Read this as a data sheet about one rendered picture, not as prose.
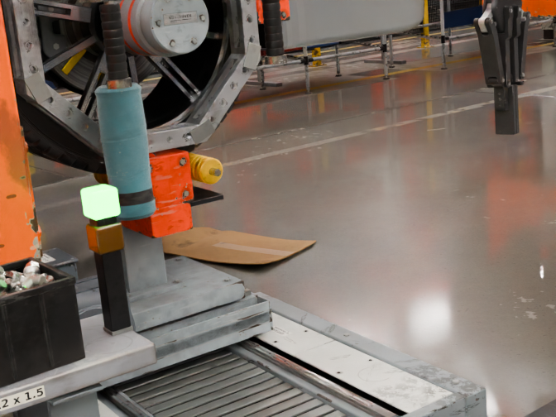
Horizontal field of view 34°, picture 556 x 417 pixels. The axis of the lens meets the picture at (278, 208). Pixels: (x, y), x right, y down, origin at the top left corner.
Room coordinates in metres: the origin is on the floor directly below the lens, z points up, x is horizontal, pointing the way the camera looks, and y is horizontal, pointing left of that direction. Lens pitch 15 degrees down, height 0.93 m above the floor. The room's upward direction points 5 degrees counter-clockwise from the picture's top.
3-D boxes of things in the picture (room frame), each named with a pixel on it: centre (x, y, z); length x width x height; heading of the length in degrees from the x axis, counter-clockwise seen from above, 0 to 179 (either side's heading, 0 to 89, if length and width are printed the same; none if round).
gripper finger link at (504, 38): (1.30, -0.33, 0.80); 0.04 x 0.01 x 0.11; 48
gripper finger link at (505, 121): (1.30, -0.34, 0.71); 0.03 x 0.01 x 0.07; 48
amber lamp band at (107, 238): (1.23, 0.24, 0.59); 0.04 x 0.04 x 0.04; 33
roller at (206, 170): (2.08, 0.21, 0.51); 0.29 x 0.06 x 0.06; 33
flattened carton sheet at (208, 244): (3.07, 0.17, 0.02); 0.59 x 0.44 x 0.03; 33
